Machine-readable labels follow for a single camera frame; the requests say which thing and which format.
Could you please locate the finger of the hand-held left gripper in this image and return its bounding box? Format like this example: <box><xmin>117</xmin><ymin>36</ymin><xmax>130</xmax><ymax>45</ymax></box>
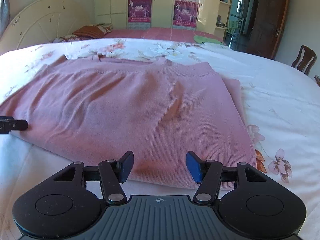
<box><xmin>0</xmin><ymin>116</ymin><xmax>29</xmax><ymax>135</ymax></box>

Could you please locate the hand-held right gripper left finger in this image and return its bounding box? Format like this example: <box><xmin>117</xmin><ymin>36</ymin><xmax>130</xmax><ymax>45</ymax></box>
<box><xmin>52</xmin><ymin>151</ymin><xmax>134</xmax><ymax>205</ymax></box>

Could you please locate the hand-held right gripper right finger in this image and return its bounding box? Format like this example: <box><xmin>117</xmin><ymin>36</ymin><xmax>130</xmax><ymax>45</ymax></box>
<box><xmin>186</xmin><ymin>151</ymin><xmax>269</xmax><ymax>205</ymax></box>

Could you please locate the pink sweater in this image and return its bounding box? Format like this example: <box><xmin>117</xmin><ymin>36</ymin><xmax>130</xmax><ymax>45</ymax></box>
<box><xmin>0</xmin><ymin>56</ymin><xmax>258</xmax><ymax>190</ymax></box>

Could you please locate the white floral bed sheet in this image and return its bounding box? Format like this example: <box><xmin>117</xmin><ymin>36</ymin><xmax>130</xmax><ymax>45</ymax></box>
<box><xmin>0</xmin><ymin>38</ymin><xmax>320</xmax><ymax>232</ymax></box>

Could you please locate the floral pillow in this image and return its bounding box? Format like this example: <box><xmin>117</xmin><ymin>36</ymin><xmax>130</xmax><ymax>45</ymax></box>
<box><xmin>51</xmin><ymin>35</ymin><xmax>83</xmax><ymax>43</ymax></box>

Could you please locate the cream round headboard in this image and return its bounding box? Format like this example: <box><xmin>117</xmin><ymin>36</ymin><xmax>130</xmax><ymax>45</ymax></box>
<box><xmin>0</xmin><ymin>0</ymin><xmax>92</xmax><ymax>53</ymax></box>

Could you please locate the grey curtain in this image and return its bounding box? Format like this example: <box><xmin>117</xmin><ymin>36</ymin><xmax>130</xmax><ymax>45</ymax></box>
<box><xmin>0</xmin><ymin>0</ymin><xmax>12</xmax><ymax>28</ymax></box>

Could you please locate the brown pillow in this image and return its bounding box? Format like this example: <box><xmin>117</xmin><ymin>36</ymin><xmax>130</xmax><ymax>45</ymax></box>
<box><xmin>73</xmin><ymin>24</ymin><xmax>113</xmax><ymax>39</ymax></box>

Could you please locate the green folded cloth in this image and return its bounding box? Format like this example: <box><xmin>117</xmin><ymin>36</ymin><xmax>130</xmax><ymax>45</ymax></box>
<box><xmin>194</xmin><ymin>35</ymin><xmax>225</xmax><ymax>45</ymax></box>

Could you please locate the pink striped bed sheet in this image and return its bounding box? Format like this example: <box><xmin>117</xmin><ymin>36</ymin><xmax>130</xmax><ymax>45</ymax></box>
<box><xmin>104</xmin><ymin>27</ymin><xmax>226</xmax><ymax>46</ymax></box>

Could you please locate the dark wooden chair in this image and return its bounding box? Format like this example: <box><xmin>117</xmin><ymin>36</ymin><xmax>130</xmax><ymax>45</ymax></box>
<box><xmin>291</xmin><ymin>45</ymin><xmax>318</xmax><ymax>76</ymax></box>

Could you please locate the cream wardrobe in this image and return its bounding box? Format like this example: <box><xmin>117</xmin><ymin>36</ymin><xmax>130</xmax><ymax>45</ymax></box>
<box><xmin>94</xmin><ymin>0</ymin><xmax>236</xmax><ymax>39</ymax></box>

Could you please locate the brown wooden door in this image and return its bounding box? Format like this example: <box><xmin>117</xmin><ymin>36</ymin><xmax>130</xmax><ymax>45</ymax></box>
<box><xmin>246</xmin><ymin>0</ymin><xmax>291</xmax><ymax>60</ymax></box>

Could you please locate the purple wall poster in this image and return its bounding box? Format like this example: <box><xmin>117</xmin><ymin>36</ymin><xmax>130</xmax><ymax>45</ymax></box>
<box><xmin>128</xmin><ymin>0</ymin><xmax>153</xmax><ymax>29</ymax></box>
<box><xmin>173</xmin><ymin>0</ymin><xmax>199</xmax><ymax>29</ymax></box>

